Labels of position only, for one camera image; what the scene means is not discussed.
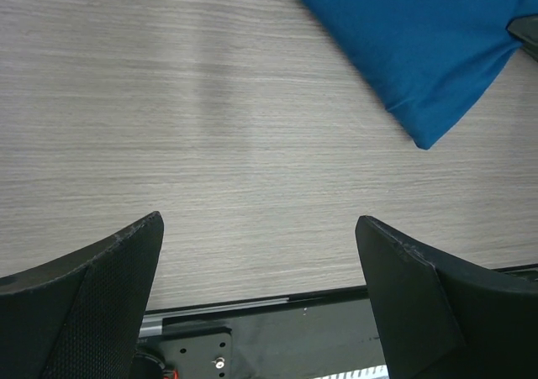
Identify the slotted cable duct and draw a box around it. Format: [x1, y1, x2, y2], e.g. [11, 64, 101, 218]
[314, 365, 389, 379]

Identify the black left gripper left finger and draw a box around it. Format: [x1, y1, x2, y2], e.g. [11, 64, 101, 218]
[1, 212, 164, 378]

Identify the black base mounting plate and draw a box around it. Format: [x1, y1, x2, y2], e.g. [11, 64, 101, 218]
[130, 283, 386, 378]

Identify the blue mickey print t-shirt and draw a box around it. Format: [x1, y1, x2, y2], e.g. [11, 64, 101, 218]
[301, 0, 537, 150]

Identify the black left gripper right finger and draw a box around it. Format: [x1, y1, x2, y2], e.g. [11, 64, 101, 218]
[356, 216, 537, 378]

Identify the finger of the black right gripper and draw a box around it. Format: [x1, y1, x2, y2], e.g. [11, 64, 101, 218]
[507, 14, 538, 61]

